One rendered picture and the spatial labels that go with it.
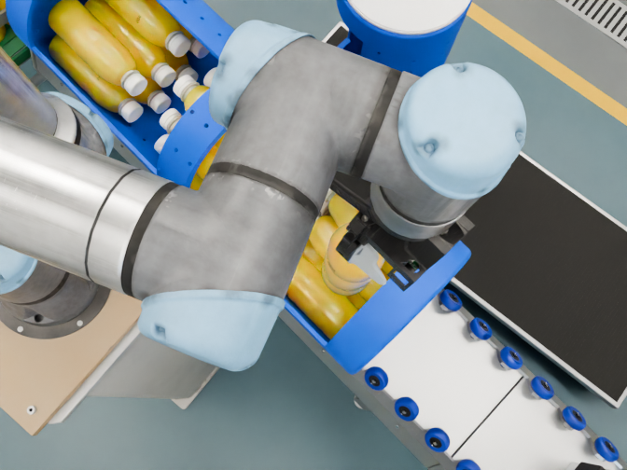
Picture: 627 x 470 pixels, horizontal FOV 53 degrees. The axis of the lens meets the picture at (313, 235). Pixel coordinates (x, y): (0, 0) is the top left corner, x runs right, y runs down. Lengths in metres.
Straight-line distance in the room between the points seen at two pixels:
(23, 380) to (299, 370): 1.24
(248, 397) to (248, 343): 1.77
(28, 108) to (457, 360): 0.85
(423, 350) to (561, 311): 1.00
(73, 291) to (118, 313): 0.08
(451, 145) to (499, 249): 1.78
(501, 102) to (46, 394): 0.81
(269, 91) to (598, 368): 1.90
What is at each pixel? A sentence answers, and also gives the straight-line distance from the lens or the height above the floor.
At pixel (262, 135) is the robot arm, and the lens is 0.38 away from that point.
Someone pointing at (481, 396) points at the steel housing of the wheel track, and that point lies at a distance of 1.25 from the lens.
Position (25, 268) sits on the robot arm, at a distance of 0.84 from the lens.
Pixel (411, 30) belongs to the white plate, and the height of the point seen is 1.04.
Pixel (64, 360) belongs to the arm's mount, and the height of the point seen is 1.16.
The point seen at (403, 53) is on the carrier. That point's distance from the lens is 1.38.
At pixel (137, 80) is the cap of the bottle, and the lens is 1.17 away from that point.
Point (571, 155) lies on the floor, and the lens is 2.51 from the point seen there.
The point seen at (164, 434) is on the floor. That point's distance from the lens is 2.17.
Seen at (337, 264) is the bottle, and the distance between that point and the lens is 0.75.
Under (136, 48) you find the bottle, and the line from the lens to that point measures 1.24.
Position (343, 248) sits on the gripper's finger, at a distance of 0.61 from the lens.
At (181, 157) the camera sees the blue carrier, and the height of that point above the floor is 1.19.
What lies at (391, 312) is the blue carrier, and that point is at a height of 1.22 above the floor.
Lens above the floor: 2.13
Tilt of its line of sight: 75 degrees down
